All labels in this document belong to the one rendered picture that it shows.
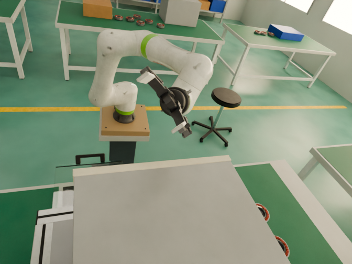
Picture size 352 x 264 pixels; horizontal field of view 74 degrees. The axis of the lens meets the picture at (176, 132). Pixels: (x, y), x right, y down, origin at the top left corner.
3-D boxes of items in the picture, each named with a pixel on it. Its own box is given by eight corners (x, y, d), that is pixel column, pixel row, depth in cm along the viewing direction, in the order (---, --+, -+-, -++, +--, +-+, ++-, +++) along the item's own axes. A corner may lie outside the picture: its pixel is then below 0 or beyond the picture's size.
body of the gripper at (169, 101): (176, 83, 71) (171, 80, 62) (191, 106, 71) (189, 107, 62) (156, 97, 72) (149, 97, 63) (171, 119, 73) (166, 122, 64)
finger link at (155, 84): (175, 97, 65) (174, 94, 66) (154, 71, 56) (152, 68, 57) (164, 105, 66) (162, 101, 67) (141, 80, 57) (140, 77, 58)
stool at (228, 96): (188, 119, 304) (200, 81, 268) (221, 118, 321) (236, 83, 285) (203, 149, 267) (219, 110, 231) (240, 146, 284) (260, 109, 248)
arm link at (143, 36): (127, 53, 117) (127, 27, 111) (149, 53, 124) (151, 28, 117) (142, 63, 104) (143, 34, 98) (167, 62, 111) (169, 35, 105)
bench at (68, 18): (65, 52, 369) (59, -1, 321) (191, 61, 445) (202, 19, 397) (62, 81, 307) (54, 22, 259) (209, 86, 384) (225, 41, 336)
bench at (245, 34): (210, 62, 459) (222, 22, 411) (285, 67, 525) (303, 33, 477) (230, 87, 398) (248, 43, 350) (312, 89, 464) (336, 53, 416)
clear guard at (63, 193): (58, 165, 93) (56, 155, 89) (120, 160, 101) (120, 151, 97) (52, 248, 70) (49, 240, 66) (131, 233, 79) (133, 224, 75)
